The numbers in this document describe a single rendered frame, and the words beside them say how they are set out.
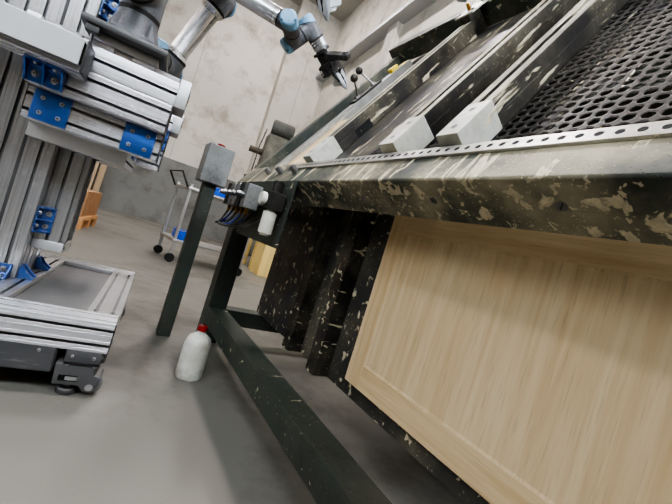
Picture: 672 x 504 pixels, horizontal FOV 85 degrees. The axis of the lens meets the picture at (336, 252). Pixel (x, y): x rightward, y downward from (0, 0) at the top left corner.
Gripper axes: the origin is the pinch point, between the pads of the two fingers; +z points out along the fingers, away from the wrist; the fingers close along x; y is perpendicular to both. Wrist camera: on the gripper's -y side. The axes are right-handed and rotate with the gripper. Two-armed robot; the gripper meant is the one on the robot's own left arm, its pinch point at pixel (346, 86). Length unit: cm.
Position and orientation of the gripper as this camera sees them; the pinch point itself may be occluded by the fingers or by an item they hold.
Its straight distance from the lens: 201.5
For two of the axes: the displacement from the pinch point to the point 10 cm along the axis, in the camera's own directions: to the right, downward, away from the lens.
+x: -4.8, 6.8, -5.6
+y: -7.1, 0.8, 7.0
